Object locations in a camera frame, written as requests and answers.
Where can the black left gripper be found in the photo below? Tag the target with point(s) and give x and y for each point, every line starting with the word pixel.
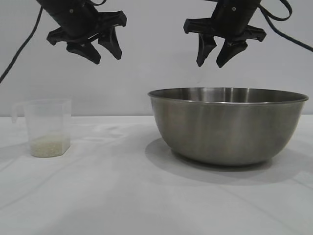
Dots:
pixel 73 17

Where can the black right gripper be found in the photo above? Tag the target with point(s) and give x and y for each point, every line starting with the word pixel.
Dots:
pixel 232 19

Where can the clear plastic measuring cup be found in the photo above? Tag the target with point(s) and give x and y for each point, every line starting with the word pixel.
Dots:
pixel 49 117

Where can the stainless steel mixing bowl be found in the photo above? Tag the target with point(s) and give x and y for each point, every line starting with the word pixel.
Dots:
pixel 227 132

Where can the white tablecloth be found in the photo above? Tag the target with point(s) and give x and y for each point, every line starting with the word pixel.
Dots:
pixel 97 195

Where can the white rice grains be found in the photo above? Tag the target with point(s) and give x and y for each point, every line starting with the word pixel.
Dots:
pixel 49 147

